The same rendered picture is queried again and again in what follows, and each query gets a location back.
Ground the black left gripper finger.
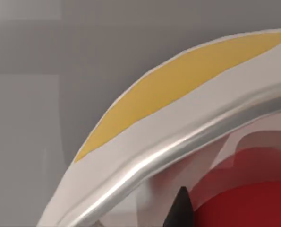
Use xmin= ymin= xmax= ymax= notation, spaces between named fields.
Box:
xmin=162 ymin=186 xmax=195 ymax=227

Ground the red and white can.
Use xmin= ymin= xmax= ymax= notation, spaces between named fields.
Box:
xmin=36 ymin=28 xmax=281 ymax=227

